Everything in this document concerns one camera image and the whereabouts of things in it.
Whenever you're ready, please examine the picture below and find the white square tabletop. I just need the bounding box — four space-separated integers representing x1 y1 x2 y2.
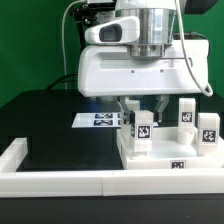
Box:
117 127 224 170

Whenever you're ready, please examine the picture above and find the white cable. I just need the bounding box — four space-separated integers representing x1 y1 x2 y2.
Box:
61 0 214 98

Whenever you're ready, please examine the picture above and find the white U-shaped fence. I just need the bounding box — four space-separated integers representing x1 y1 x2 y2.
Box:
0 138 224 198

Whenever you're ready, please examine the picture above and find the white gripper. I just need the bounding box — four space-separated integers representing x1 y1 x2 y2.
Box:
78 15 209 125

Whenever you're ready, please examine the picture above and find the black cable bundle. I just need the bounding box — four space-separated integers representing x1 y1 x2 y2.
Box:
45 73 79 91

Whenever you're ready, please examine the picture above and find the white marker plate with tags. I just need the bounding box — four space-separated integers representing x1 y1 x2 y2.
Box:
72 111 159 129

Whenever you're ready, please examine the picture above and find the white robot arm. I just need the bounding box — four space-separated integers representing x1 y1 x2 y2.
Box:
78 0 219 124

